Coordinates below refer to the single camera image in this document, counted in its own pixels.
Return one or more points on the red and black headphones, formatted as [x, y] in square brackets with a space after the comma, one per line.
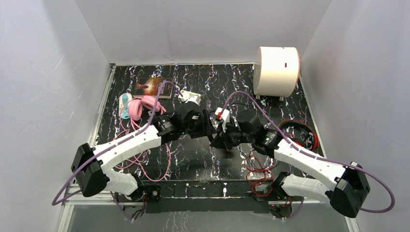
[300, 133]

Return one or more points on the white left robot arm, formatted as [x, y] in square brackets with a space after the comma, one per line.
[93, 167]

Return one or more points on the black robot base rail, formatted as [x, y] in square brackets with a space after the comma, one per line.
[203, 196]

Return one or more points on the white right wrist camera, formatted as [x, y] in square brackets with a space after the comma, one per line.
[223, 116]

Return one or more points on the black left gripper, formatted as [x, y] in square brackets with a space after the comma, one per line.
[209, 124]

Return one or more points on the white and blue small device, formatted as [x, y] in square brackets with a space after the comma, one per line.
[124, 100]

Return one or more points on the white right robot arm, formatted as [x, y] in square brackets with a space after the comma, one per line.
[343, 186]

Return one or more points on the pink over-ear headphones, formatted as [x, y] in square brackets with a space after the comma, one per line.
[136, 107]

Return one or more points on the dark paperback book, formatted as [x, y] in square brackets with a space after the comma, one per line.
[149, 86]

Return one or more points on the white cylindrical container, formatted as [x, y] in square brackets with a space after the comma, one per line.
[276, 71]

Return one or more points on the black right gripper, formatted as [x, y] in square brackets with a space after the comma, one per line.
[221, 140]

